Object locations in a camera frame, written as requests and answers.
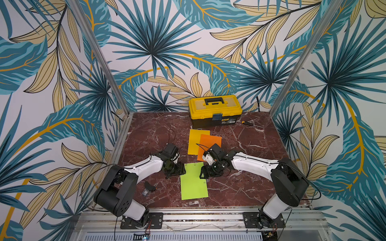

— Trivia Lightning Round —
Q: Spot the orange paper sheet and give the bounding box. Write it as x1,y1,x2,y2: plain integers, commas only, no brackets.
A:
197,134,222,161

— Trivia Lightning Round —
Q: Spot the green paper sheet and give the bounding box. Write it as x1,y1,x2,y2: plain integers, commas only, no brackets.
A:
181,162,209,200

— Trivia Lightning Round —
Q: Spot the yellow paper sheet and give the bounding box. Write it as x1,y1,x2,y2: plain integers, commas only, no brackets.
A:
188,129,210,155

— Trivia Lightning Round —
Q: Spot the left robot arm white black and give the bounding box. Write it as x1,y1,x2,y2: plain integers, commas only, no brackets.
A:
93,143,186,227

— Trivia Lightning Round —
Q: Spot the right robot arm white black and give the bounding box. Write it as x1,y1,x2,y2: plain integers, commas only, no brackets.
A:
200,144,311,229

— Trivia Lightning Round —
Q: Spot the small black clip object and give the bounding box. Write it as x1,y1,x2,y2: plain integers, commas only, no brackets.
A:
142,181,157,196

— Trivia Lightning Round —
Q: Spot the small screwdriver yellow black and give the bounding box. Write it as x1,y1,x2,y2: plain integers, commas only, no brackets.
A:
241,121,254,126

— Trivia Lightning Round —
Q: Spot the yellow black toolbox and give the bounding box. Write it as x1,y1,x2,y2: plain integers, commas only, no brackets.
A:
189,95,243,129

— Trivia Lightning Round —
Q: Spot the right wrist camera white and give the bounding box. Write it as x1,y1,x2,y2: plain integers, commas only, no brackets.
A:
202,151,217,166

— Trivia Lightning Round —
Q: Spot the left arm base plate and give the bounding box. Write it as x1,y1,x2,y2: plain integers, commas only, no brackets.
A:
120,211,163,230

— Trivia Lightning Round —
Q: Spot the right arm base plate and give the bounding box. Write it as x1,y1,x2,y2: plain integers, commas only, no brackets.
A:
242,211,285,230

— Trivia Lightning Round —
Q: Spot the aluminium frame rail front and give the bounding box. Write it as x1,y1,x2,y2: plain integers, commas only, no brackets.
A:
70,206,334,241

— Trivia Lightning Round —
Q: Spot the right aluminium corner post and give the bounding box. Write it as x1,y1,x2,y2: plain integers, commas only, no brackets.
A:
269,0,343,117

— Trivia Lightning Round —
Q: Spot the aluminium corner post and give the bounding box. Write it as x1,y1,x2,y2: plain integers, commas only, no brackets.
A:
68,0,130,116
269,0,343,117

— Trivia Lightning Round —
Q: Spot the left aluminium corner post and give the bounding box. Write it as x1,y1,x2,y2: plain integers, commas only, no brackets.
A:
68,0,130,116

